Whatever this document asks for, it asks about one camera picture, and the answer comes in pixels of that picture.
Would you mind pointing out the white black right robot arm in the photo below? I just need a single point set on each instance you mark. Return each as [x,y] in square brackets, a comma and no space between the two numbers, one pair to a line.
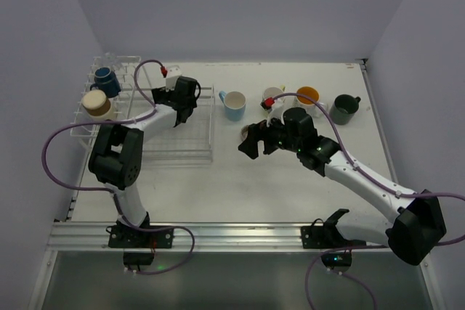
[416,223]

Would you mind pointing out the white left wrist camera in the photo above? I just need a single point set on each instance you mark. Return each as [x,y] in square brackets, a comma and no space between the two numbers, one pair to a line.
[172,74]

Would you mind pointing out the clear glass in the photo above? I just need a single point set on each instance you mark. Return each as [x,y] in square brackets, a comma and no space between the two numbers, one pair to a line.
[110,60]

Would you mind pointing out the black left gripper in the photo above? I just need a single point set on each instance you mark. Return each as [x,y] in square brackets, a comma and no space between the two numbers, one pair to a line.
[162,96]

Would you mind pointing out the white wire dish rack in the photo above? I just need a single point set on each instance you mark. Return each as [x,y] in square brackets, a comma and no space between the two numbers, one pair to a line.
[190,143]

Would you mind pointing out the light blue mug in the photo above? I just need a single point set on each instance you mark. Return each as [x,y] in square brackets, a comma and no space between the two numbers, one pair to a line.
[234,104]

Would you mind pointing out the white wire plate rack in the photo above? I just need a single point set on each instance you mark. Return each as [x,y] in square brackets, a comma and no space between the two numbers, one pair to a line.
[128,104]

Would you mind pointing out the dark blue mug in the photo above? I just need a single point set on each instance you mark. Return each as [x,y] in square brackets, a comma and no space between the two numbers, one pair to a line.
[106,81]

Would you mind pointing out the cream brown mug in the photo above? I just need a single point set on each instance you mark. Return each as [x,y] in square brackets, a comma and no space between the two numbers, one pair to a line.
[98,106]

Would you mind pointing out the white patterned orange-inside mug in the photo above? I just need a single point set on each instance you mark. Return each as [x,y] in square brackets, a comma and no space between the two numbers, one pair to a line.
[308,98]

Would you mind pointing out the aluminium mounting rail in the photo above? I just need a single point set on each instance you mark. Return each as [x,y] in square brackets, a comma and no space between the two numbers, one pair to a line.
[207,237]

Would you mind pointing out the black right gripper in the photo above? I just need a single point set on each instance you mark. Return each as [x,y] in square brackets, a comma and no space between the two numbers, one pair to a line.
[264,137]

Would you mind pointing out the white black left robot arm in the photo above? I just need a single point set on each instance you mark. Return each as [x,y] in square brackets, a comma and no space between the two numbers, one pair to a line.
[116,157]

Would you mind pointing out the pale yellow mug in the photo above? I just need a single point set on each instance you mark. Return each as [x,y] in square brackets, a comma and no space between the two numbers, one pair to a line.
[272,92]

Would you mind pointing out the dark teal wave mug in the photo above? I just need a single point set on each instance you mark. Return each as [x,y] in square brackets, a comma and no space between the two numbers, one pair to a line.
[344,108]

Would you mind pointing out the speckled beige small cup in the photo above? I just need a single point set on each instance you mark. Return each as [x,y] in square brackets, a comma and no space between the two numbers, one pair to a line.
[244,133]

